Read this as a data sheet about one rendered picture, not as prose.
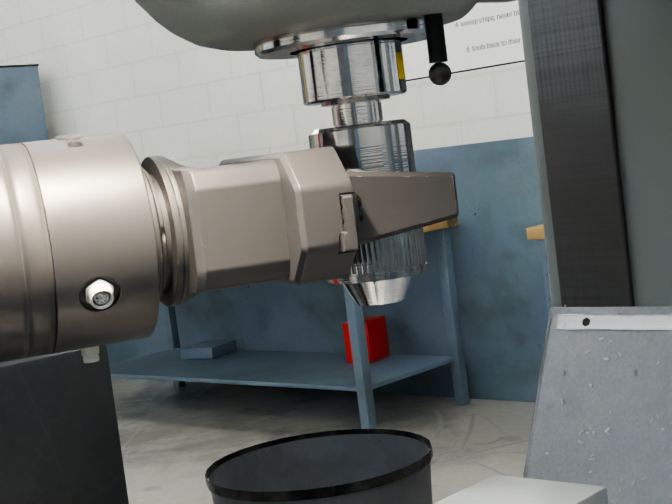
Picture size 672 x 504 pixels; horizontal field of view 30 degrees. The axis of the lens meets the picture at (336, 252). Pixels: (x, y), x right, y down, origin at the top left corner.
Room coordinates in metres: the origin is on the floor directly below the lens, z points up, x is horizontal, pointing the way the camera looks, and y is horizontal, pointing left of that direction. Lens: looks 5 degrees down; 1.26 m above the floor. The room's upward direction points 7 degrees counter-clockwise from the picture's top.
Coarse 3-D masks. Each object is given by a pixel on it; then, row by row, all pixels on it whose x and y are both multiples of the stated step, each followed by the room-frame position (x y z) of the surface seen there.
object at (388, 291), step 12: (408, 276) 0.56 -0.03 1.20; (348, 288) 0.57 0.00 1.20; (360, 288) 0.56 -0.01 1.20; (372, 288) 0.56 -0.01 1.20; (384, 288) 0.56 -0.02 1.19; (396, 288) 0.56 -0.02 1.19; (360, 300) 0.56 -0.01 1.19; (372, 300) 0.56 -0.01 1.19; (384, 300) 0.56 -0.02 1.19; (396, 300) 0.56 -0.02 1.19
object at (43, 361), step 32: (64, 352) 0.84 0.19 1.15; (0, 384) 0.81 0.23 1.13; (32, 384) 0.82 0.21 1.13; (64, 384) 0.84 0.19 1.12; (96, 384) 0.85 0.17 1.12; (0, 416) 0.81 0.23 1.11; (32, 416) 0.82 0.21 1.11; (64, 416) 0.84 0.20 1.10; (96, 416) 0.85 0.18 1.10; (0, 448) 0.81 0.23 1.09; (32, 448) 0.82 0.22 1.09; (64, 448) 0.83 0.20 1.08; (96, 448) 0.85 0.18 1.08; (0, 480) 0.80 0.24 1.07; (32, 480) 0.82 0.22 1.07; (64, 480) 0.83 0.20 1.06; (96, 480) 0.85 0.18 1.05
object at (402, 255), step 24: (384, 144) 0.55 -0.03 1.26; (408, 144) 0.56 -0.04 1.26; (360, 168) 0.55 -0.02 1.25; (384, 168) 0.55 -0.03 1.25; (408, 168) 0.56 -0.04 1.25; (384, 240) 0.55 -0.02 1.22; (408, 240) 0.56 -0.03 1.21; (360, 264) 0.55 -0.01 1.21; (384, 264) 0.55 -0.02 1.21; (408, 264) 0.55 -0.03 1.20
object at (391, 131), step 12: (396, 120) 0.56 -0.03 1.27; (312, 132) 0.57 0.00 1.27; (324, 132) 0.56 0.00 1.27; (336, 132) 0.55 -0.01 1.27; (348, 132) 0.55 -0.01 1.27; (360, 132) 0.55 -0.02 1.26; (372, 132) 0.55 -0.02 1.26; (384, 132) 0.55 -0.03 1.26; (396, 132) 0.56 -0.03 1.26; (408, 132) 0.56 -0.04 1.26; (312, 144) 0.56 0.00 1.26; (324, 144) 0.56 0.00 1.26; (336, 144) 0.55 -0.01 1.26; (348, 144) 0.55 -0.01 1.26; (360, 144) 0.55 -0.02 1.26; (372, 144) 0.55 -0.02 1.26
